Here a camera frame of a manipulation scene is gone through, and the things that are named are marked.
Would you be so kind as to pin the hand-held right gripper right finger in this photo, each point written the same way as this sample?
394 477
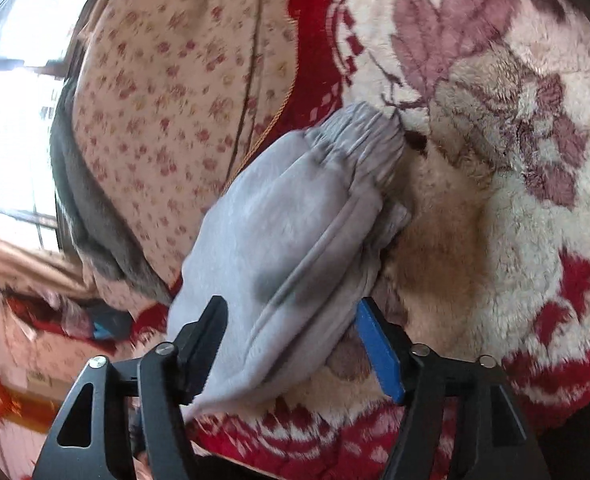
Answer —
381 355

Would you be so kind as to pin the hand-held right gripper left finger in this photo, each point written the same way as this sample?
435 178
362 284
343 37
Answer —
202 345

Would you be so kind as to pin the grey pants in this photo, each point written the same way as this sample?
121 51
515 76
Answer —
295 240

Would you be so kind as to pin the grey plush blanket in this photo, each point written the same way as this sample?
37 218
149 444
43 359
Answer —
82 200

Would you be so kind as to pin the floral plush blanket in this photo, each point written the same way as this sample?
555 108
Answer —
475 170

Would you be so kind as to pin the floral patterned pillow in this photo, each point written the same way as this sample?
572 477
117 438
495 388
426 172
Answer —
175 110

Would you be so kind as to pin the window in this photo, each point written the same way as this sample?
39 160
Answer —
15 85

